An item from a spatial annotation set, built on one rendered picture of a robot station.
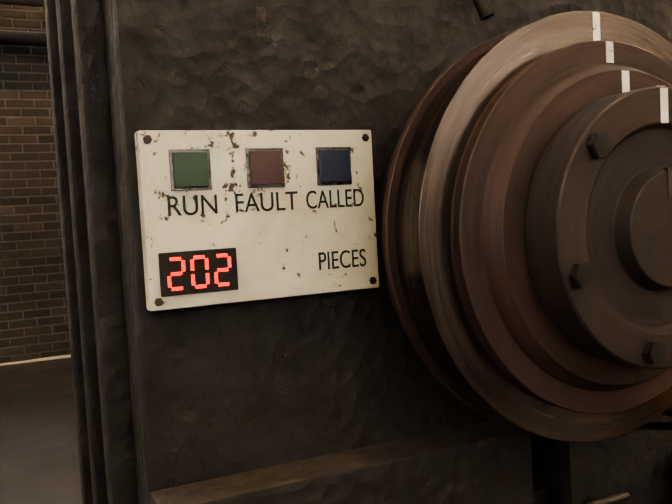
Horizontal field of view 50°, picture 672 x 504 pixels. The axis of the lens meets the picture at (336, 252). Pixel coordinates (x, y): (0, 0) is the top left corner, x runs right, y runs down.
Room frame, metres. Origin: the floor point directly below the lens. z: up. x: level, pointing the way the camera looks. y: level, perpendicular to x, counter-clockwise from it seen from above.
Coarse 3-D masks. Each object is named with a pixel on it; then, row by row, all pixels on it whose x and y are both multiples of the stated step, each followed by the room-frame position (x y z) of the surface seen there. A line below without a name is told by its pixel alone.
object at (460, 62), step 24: (480, 48) 0.80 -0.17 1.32; (456, 72) 0.79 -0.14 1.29; (432, 96) 0.77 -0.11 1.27; (408, 120) 0.77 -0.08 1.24; (408, 144) 0.76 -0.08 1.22; (384, 192) 0.84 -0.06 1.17; (384, 216) 0.75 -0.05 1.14; (384, 240) 0.75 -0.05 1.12; (384, 264) 0.83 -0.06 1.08; (408, 312) 0.76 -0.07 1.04; (408, 336) 0.76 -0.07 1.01; (432, 360) 0.77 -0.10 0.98; (456, 384) 0.78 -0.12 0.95; (480, 408) 0.79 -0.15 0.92
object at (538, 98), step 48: (576, 48) 0.75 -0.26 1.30; (624, 48) 0.78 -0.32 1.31; (528, 96) 0.72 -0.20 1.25; (576, 96) 0.72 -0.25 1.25; (480, 144) 0.70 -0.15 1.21; (528, 144) 0.70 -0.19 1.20; (480, 192) 0.70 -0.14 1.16; (528, 192) 0.70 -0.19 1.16; (480, 240) 0.70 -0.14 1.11; (480, 288) 0.70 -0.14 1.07; (528, 288) 0.69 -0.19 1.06; (480, 336) 0.70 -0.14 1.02; (528, 336) 0.70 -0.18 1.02; (528, 384) 0.72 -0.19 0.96; (576, 384) 0.74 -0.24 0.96; (624, 384) 0.75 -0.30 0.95
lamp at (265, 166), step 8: (256, 152) 0.76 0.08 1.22; (264, 152) 0.76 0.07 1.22; (272, 152) 0.76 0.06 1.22; (280, 152) 0.77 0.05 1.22; (256, 160) 0.76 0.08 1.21; (264, 160) 0.76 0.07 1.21; (272, 160) 0.76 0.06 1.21; (280, 160) 0.77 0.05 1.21; (256, 168) 0.75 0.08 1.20; (264, 168) 0.76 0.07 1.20; (272, 168) 0.76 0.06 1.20; (280, 168) 0.77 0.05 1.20; (256, 176) 0.75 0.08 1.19; (264, 176) 0.76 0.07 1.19; (272, 176) 0.76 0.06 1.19; (280, 176) 0.77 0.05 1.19; (256, 184) 0.75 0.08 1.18; (264, 184) 0.76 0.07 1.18; (272, 184) 0.76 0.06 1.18
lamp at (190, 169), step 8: (176, 152) 0.72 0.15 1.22; (184, 152) 0.72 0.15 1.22; (192, 152) 0.73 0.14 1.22; (200, 152) 0.73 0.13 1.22; (176, 160) 0.72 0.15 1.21; (184, 160) 0.72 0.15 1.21; (192, 160) 0.73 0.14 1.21; (200, 160) 0.73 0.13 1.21; (176, 168) 0.72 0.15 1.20; (184, 168) 0.72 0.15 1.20; (192, 168) 0.73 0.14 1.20; (200, 168) 0.73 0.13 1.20; (208, 168) 0.73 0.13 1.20; (176, 176) 0.72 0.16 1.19; (184, 176) 0.72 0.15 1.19; (192, 176) 0.73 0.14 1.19; (200, 176) 0.73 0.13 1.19; (208, 176) 0.73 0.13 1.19; (176, 184) 0.72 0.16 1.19; (184, 184) 0.72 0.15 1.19; (192, 184) 0.73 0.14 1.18; (200, 184) 0.73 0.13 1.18; (208, 184) 0.73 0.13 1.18
